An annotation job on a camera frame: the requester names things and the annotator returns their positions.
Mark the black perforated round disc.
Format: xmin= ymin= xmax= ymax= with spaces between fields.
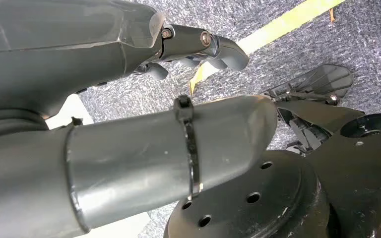
xmin=163 ymin=150 xmax=331 ymax=238

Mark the yellow floor tape marking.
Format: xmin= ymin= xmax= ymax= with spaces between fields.
xmin=189 ymin=0 xmax=346 ymax=96

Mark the black ribbed foot plate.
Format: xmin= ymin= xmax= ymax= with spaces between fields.
xmin=264 ymin=64 xmax=355 ymax=107

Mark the black cable tie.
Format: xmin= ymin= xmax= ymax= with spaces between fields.
xmin=173 ymin=94 xmax=204 ymax=201

